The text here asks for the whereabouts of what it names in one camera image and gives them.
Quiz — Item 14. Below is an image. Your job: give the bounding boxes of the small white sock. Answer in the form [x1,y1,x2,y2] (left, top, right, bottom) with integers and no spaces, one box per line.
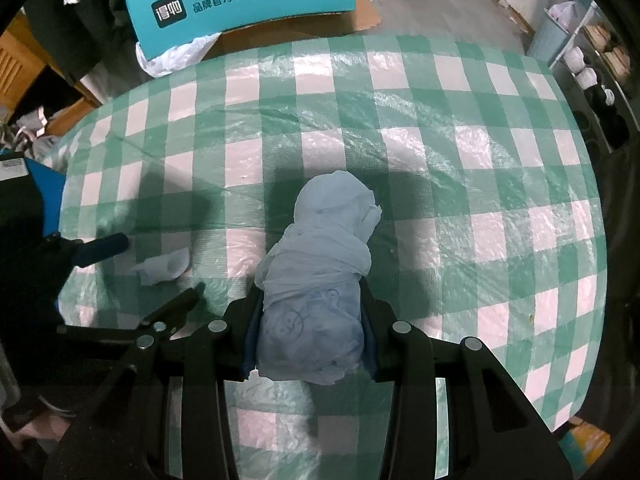
[131,248,191,286]

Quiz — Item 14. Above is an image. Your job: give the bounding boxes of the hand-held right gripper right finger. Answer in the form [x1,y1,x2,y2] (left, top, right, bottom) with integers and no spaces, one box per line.
[357,280,582,480]

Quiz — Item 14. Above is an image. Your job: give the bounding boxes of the white plastic bag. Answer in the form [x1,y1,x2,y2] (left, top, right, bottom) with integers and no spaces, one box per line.
[135,32,224,79]

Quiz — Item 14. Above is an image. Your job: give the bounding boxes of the yellow teal carton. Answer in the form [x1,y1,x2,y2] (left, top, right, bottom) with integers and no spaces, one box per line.
[560,412,614,467]

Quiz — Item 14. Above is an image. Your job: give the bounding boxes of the brown cardboard box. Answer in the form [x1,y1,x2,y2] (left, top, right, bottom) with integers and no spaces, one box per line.
[205,0,384,61]

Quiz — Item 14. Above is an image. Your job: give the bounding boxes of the wooden louvred cabinet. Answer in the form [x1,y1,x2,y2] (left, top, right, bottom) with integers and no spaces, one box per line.
[0,10,102,137]

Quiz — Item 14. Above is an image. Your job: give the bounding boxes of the green white checked tablecloth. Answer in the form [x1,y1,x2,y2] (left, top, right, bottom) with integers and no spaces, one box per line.
[37,35,609,480]

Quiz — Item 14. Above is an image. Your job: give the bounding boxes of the dark hanging jackets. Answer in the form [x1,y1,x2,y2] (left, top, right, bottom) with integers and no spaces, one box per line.
[30,0,140,87]

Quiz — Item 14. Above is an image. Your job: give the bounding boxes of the crumpled white grey cloth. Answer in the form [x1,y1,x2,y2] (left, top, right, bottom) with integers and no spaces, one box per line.
[0,109,67,162]

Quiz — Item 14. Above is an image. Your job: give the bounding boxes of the pale blue bin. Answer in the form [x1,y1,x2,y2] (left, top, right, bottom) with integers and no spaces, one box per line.
[527,14,574,69]

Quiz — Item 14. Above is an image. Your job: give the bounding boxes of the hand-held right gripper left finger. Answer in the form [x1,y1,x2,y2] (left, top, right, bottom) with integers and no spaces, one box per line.
[42,294,266,480]

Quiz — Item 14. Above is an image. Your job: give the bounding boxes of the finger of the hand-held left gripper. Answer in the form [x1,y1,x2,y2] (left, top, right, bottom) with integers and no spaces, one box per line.
[42,231,132,269]
[56,282,205,347]

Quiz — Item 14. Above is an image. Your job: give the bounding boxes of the grey shoe rack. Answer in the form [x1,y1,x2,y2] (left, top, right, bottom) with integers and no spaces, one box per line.
[550,0,640,153]

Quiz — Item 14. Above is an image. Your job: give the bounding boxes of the group of shoes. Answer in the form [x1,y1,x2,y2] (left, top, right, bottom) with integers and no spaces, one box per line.
[565,15,637,147]

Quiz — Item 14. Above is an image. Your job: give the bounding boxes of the small white bag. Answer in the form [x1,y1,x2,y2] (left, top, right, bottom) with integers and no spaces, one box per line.
[545,1,579,24]

